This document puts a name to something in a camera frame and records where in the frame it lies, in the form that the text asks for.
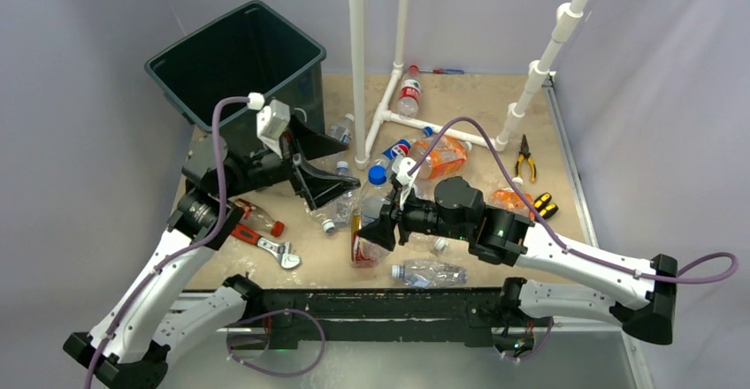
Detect long crushed clear bottle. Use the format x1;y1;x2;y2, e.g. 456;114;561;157
431;237;448;255

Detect yellow handle pliers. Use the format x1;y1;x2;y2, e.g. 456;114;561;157
515;134;537;183

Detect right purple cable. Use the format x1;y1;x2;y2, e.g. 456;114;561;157
409;117;739;286

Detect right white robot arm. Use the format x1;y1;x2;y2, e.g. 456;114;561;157
357;177;677;346

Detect small pepsi bottle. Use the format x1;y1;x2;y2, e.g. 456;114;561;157
371;126;433;168

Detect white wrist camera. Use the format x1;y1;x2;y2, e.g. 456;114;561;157
391;156;418;210
256;99;291;158

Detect blue cap clear bottle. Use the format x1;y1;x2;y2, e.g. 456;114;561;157
359;165;391;228

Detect dark green trash bin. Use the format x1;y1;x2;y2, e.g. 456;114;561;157
145;0;326;132

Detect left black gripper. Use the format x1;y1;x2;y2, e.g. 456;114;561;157
222;109;360;207

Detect clear bottle front edge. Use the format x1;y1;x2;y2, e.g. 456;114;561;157
391;258;468;289

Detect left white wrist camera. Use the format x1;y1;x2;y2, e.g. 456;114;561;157
256;99;291;158

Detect clear bottle near bin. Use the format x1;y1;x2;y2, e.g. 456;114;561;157
327;113;355;146

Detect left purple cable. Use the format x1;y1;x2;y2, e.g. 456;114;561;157
81;95;253;389

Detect clear bottle white cap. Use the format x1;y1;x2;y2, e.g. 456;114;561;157
329;160;354;229

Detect purple cable loop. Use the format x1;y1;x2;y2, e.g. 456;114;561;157
225;307;328;379

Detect white PVC pipe frame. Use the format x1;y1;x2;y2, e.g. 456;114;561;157
348;0;590;169

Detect large orange soda bottle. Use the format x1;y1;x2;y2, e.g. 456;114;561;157
417;136;473;179

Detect red handle adjustable wrench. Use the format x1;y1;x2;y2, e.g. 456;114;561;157
231;224;302;271

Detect small orange bottle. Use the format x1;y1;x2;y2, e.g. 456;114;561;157
486;177;533;219

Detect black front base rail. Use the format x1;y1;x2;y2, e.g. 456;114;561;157
245;287;525;349

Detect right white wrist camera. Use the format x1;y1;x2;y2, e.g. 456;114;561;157
391;156;418;210

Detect red cap tea bottle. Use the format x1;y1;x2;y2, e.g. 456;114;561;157
233;198;286;238

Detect red label water bottle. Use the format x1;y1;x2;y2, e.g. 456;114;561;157
395;65;422;118

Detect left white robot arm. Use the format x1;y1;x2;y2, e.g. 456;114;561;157
64;118;359;388

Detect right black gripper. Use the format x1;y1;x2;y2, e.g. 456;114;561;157
358;183;471;250

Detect yellow red tea bottle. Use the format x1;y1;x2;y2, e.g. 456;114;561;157
350;207;380;268

